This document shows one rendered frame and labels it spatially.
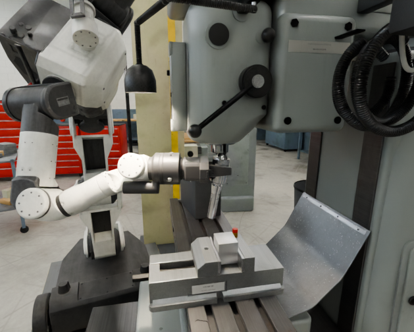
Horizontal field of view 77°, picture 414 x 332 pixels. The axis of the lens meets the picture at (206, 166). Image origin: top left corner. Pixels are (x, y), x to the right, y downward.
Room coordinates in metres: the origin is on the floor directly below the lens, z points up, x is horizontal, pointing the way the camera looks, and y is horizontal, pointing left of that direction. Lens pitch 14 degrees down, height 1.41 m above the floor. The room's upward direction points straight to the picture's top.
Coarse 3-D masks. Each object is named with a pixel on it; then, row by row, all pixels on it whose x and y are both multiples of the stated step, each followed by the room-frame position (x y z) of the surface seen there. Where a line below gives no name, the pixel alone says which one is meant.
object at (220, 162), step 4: (216, 160) 0.69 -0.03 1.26; (220, 160) 0.68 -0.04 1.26; (224, 160) 0.68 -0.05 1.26; (228, 160) 0.69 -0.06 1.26; (212, 164) 0.70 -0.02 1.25; (216, 164) 0.68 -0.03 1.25; (220, 164) 0.68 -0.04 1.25; (224, 164) 0.68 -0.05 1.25; (228, 164) 0.69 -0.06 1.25; (224, 176) 0.69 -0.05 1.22; (220, 180) 0.68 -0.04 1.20
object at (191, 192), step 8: (184, 184) 1.16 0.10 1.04; (192, 184) 1.06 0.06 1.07; (200, 184) 1.04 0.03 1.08; (208, 184) 1.05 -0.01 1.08; (184, 192) 1.17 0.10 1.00; (192, 192) 1.06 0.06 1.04; (200, 192) 1.04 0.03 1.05; (208, 192) 1.05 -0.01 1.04; (184, 200) 1.17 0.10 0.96; (192, 200) 1.06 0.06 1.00; (200, 200) 1.04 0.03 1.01; (208, 200) 1.05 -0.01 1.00; (192, 208) 1.06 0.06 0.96; (200, 208) 1.03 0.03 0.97; (208, 208) 1.05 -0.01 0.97; (200, 216) 1.03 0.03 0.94
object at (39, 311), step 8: (40, 296) 0.96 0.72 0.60; (48, 296) 0.97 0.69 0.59; (40, 304) 0.92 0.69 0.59; (48, 304) 1.01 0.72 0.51; (32, 312) 0.89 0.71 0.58; (40, 312) 0.90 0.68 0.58; (32, 320) 0.87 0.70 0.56; (40, 320) 0.88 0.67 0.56; (32, 328) 0.86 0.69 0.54; (40, 328) 0.86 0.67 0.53; (48, 328) 0.95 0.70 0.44
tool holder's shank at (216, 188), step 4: (212, 184) 0.70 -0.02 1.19; (216, 184) 0.69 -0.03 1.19; (220, 184) 0.70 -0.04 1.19; (212, 188) 0.70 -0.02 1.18; (216, 188) 0.69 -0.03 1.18; (220, 188) 0.70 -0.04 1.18; (212, 192) 0.70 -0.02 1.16; (216, 192) 0.69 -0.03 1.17; (212, 196) 0.70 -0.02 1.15; (216, 196) 0.70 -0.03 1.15; (212, 200) 0.70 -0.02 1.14; (216, 200) 0.70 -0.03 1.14; (212, 204) 0.70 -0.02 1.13; (216, 204) 0.70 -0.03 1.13; (212, 208) 0.70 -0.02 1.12; (216, 208) 0.70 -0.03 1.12; (208, 212) 0.70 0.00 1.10; (212, 212) 0.70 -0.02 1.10; (208, 216) 0.71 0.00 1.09; (212, 216) 0.70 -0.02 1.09
